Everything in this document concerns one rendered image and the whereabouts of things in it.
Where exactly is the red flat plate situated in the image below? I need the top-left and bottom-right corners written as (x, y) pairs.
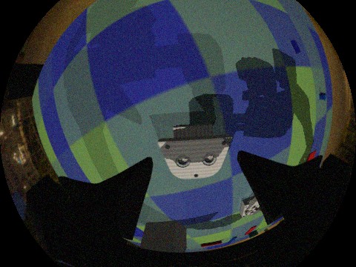
top-left (306, 149), bottom-right (317, 161)

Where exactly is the teal cube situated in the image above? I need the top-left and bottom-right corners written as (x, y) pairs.
top-left (248, 229), bottom-right (258, 237)

